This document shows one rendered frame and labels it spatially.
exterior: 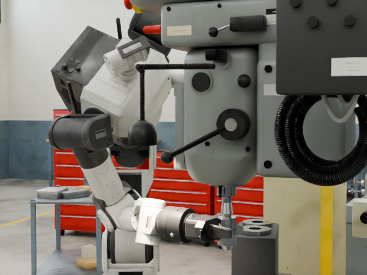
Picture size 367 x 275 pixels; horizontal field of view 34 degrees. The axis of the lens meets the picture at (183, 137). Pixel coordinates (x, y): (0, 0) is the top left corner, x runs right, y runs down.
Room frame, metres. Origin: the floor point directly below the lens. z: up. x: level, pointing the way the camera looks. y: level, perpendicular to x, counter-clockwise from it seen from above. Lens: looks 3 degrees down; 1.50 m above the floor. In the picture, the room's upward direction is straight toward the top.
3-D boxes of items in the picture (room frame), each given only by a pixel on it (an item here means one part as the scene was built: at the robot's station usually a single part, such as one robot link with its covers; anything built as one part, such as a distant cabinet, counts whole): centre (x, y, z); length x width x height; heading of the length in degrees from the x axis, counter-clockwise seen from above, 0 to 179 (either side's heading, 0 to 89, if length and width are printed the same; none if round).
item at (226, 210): (1.46, -0.10, 1.28); 0.03 x 0.03 x 0.11
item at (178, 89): (1.51, 0.00, 1.45); 0.04 x 0.04 x 0.21; 69
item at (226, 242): (1.46, -0.11, 1.19); 0.05 x 0.05 x 0.06
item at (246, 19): (1.31, -0.12, 1.66); 0.12 x 0.04 x 0.04; 69
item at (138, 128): (1.49, 0.10, 1.43); 0.07 x 0.07 x 0.06
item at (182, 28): (1.45, -0.14, 1.68); 0.34 x 0.24 x 0.10; 69
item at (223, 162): (1.46, -0.11, 1.47); 0.21 x 0.19 x 0.32; 159
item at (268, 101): (1.39, -0.29, 1.47); 0.24 x 0.19 x 0.26; 159
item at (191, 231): (1.52, -0.03, 1.19); 0.13 x 0.12 x 0.10; 146
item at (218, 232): (1.44, -0.09, 1.19); 0.06 x 0.02 x 0.03; 56
